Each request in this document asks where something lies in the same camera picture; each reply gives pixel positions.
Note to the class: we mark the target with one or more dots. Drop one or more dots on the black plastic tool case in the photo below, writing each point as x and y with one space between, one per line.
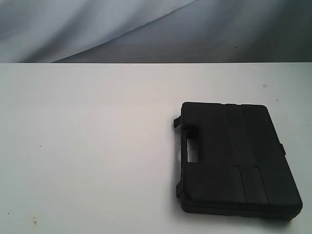
233 163

